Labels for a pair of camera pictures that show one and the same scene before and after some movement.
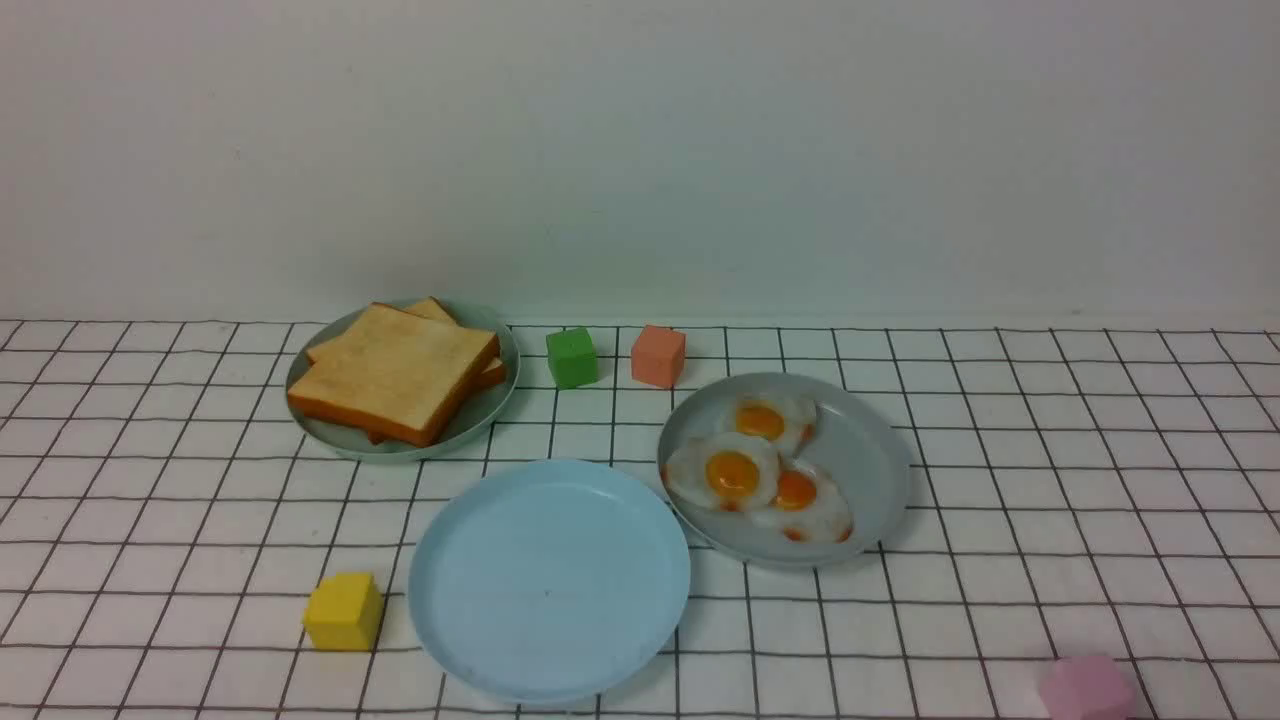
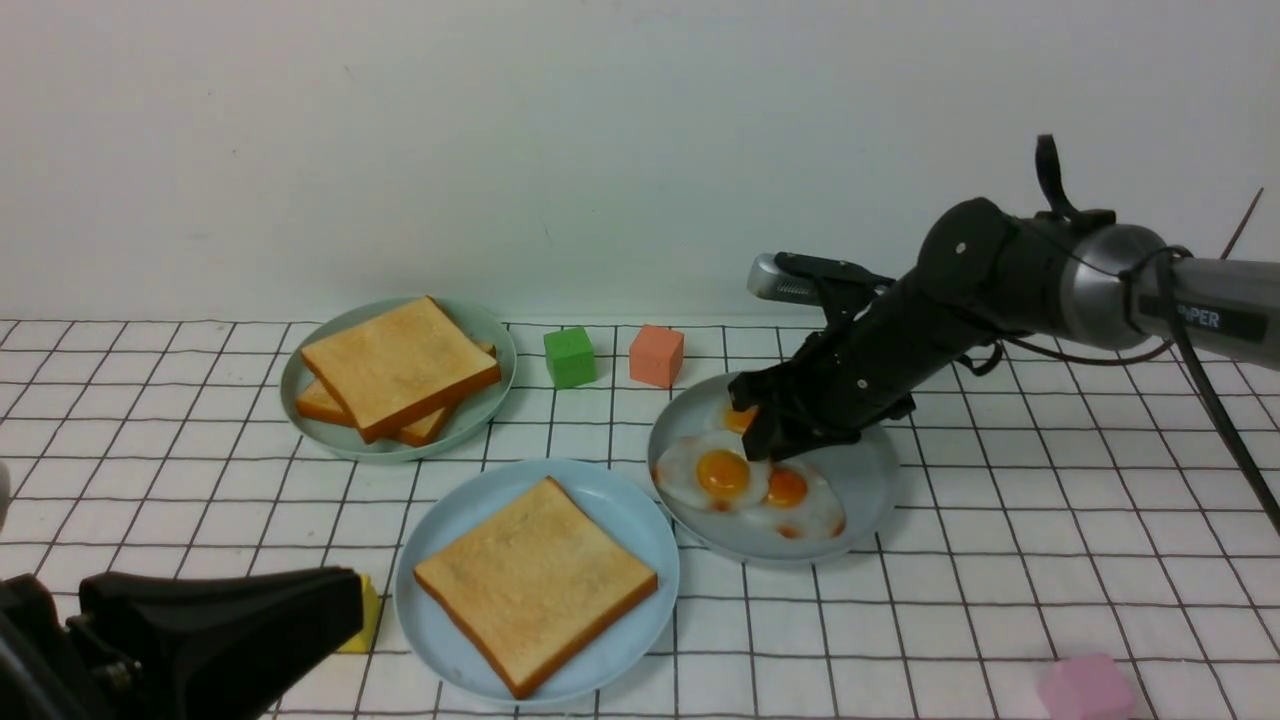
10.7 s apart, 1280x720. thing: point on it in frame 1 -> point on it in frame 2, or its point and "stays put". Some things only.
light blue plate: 551,584 stays put
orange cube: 658,355 stays put
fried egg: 724,470 stays put
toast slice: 399,373 -> 532,587
